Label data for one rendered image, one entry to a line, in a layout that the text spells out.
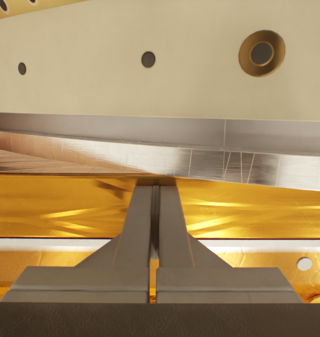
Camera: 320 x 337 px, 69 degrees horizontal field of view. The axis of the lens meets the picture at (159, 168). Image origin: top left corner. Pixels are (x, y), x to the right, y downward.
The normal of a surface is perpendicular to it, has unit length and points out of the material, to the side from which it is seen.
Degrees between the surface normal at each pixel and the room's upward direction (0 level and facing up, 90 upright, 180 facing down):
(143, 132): 90
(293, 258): 90
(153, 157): 90
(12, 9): 62
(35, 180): 90
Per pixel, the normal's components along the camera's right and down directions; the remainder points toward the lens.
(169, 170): -0.33, 0.25
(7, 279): 0.00, 0.24
